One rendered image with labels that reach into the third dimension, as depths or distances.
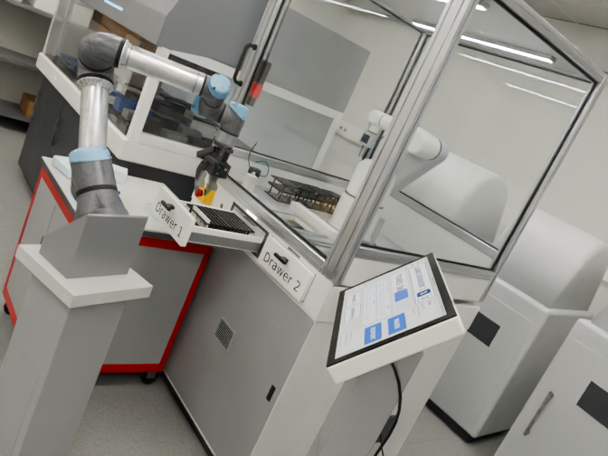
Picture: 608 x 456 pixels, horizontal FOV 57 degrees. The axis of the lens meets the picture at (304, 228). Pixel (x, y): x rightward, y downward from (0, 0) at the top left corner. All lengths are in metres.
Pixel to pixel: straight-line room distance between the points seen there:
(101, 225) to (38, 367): 0.47
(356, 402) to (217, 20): 1.93
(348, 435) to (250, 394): 0.68
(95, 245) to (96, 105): 0.51
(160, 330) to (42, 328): 0.81
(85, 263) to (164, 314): 0.84
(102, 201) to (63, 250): 0.17
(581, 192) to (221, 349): 3.43
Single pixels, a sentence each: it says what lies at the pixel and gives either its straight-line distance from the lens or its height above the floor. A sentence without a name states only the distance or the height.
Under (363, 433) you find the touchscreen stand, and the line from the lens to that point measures 1.58.
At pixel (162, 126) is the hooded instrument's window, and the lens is 2.87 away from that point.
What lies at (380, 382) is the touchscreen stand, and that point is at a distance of 1.50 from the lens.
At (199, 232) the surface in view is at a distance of 2.01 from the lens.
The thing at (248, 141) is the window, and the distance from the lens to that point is 2.40.
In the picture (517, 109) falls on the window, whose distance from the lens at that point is 2.19.
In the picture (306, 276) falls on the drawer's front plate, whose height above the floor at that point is 0.91.
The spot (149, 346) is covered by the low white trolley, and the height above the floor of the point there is 0.23.
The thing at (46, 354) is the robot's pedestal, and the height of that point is 0.52.
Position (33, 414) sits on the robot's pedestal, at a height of 0.32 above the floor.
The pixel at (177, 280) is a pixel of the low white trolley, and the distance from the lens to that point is 2.39.
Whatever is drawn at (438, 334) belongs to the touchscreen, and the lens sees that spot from 1.26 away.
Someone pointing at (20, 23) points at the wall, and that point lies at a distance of 6.07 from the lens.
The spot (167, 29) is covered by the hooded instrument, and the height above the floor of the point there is 1.45.
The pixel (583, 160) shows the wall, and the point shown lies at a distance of 5.02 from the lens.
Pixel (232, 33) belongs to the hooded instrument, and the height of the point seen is 1.55.
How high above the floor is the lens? 1.52
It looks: 14 degrees down
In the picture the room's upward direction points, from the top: 24 degrees clockwise
